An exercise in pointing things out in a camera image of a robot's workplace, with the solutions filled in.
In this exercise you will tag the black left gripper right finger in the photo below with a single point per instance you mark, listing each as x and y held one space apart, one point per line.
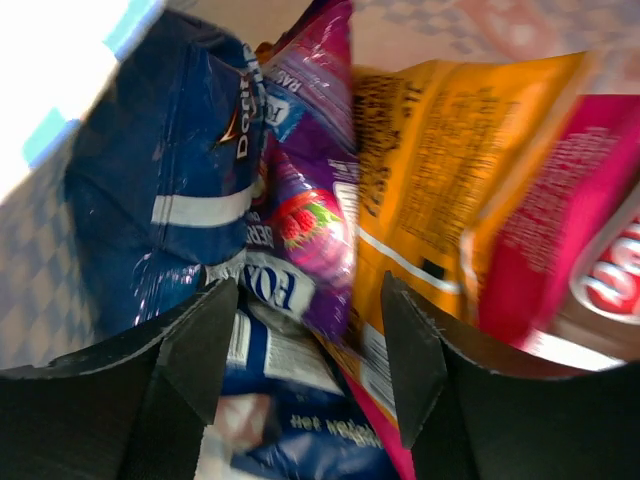
471 407

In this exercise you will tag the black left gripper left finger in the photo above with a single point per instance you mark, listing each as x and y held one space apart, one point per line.
134 406

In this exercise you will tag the brown chocolate snack packet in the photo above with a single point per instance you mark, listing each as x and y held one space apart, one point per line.
597 327

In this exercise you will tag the purple Fox's candy bag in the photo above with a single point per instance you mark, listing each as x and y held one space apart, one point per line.
301 226

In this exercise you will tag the orange snack packet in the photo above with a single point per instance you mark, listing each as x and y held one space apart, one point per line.
446 151

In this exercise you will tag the pink snack packet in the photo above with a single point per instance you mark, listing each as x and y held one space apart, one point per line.
591 170

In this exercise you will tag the blue Doritos chip bag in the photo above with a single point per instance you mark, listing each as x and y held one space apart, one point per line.
161 176

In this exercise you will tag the blue checkered paper bag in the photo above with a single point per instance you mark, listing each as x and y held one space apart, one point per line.
57 57

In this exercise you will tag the blue white snack packet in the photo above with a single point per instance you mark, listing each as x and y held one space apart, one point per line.
285 411

